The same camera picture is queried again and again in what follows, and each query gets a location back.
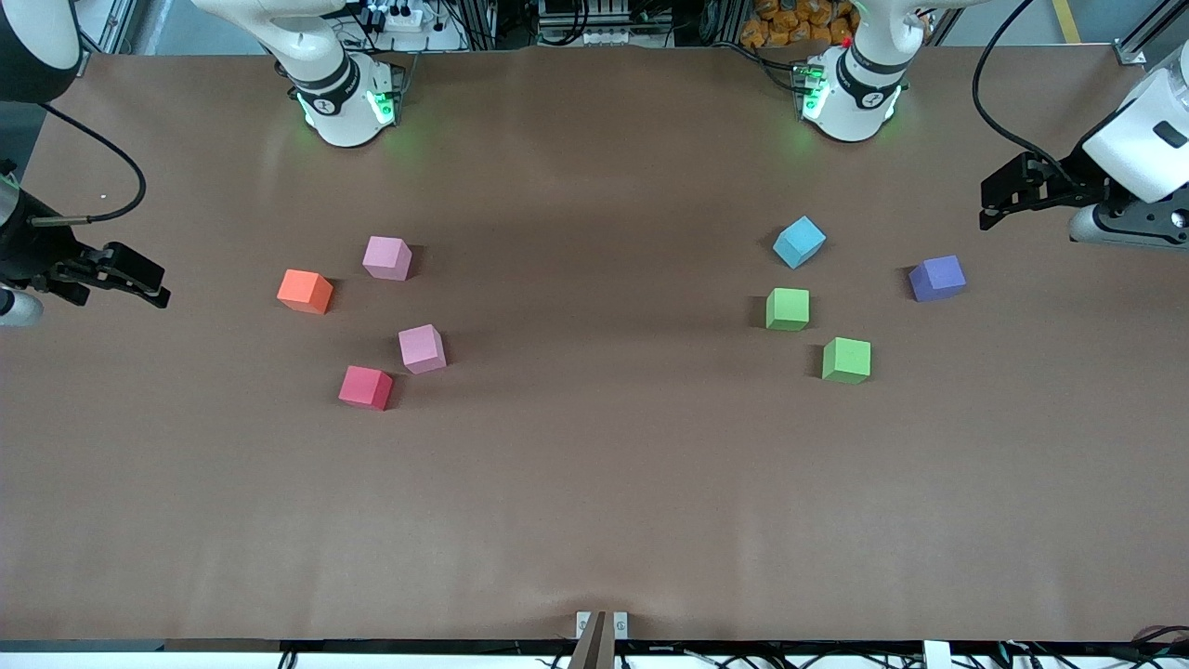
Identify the purple foam cube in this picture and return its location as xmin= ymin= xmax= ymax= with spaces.
xmin=908 ymin=256 xmax=967 ymax=303

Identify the orange foam cube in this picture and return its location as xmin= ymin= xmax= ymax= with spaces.
xmin=277 ymin=269 xmax=333 ymax=315

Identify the green foam cube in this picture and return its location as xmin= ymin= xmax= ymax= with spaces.
xmin=765 ymin=287 xmax=810 ymax=332
xmin=822 ymin=337 xmax=872 ymax=385

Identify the red foam cube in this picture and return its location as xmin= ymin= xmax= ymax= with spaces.
xmin=338 ymin=365 xmax=394 ymax=412

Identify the blue foam cube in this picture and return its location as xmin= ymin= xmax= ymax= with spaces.
xmin=773 ymin=216 xmax=827 ymax=269

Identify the pink foam cube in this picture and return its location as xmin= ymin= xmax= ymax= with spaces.
xmin=399 ymin=324 xmax=447 ymax=375
xmin=362 ymin=236 xmax=412 ymax=282

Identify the bag of orange snacks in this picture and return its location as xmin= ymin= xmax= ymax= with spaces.
xmin=740 ymin=0 xmax=857 ymax=49

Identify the white power strip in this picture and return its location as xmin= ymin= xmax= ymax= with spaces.
xmin=365 ymin=3 xmax=430 ymax=33

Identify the white equipment rack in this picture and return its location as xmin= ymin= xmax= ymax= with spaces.
xmin=537 ymin=0 xmax=651 ymax=47

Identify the black camera cable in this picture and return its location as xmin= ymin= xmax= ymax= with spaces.
xmin=32 ymin=100 xmax=148 ymax=227
xmin=971 ymin=0 xmax=1078 ymax=182

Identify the aluminium frame profile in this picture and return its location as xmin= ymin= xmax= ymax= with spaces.
xmin=1113 ymin=0 xmax=1189 ymax=68

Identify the grey metal frame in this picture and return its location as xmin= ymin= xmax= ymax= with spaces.
xmin=85 ymin=0 xmax=140 ymax=55

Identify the black base cable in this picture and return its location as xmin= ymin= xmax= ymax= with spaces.
xmin=711 ymin=39 xmax=809 ymax=75

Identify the dark cable bundle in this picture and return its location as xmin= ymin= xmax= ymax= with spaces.
xmin=1129 ymin=624 xmax=1189 ymax=662

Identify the silver metal bracket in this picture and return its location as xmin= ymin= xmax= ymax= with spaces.
xmin=575 ymin=610 xmax=630 ymax=669

